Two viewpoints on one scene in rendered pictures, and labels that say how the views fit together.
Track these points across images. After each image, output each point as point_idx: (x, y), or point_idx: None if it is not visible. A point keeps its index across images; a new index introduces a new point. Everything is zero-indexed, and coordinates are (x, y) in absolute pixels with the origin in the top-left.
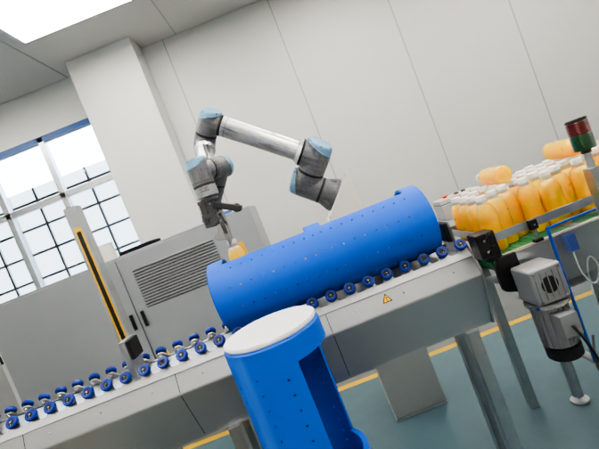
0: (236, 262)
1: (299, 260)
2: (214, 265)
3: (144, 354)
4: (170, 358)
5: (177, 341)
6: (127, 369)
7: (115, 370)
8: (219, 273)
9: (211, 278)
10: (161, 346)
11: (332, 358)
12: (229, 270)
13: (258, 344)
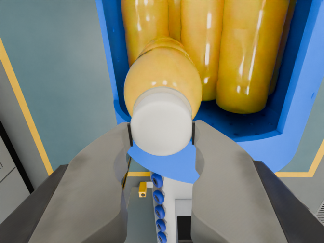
0: (316, 70)
1: None
2: (262, 160)
3: (162, 213)
4: (171, 179)
5: (161, 181)
6: (166, 221)
7: (163, 233)
8: (303, 128)
9: (296, 148)
10: (160, 198)
11: None
12: (315, 96)
13: None
